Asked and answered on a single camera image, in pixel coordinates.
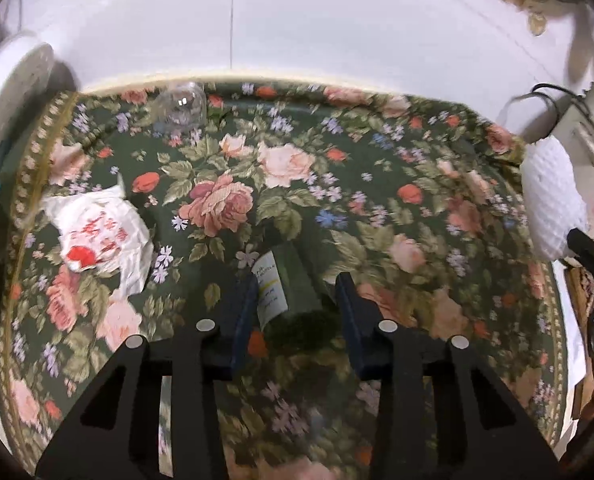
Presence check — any green glass bottle white label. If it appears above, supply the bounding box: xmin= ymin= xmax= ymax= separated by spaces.
xmin=251 ymin=240 xmax=341 ymax=357

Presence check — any floral tablecloth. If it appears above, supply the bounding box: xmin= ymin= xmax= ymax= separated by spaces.
xmin=0 ymin=80 xmax=571 ymax=480

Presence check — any white foam fruit net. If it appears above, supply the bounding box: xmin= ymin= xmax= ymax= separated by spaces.
xmin=520 ymin=137 xmax=591 ymax=262

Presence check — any crumpled white wrapper red print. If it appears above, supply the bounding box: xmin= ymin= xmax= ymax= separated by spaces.
xmin=39 ymin=185 xmax=156 ymax=294

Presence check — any clear glass bowl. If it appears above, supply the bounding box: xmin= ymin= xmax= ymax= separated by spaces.
xmin=152 ymin=81 xmax=209 ymax=137

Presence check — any black cable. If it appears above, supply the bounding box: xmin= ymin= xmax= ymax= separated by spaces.
xmin=528 ymin=82 xmax=589 ymax=113

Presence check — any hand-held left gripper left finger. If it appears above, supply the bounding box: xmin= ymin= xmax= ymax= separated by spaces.
xmin=34 ymin=275 xmax=261 ymax=480

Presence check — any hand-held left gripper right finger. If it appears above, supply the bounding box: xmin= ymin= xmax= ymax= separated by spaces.
xmin=334 ymin=272 xmax=563 ymax=480

